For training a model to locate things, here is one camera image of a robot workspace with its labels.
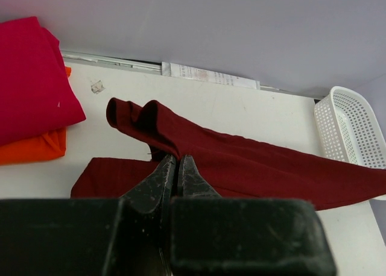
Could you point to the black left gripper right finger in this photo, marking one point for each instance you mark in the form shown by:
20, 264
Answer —
212, 235

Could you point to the white perforated plastic basket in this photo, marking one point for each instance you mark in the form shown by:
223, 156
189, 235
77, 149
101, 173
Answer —
348, 129

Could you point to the white paper sheet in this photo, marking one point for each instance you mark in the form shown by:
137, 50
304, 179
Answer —
193, 73

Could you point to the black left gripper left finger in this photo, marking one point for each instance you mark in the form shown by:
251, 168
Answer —
100, 236

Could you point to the clear tape patch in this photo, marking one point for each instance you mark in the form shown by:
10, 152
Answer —
97, 87

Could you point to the folded bright red t-shirt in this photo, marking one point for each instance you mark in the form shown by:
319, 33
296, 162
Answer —
36, 96

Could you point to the folded orange t-shirt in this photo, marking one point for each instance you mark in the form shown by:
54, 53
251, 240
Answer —
44, 133

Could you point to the dark red t-shirt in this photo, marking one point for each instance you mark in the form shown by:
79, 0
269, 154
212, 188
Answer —
233, 165

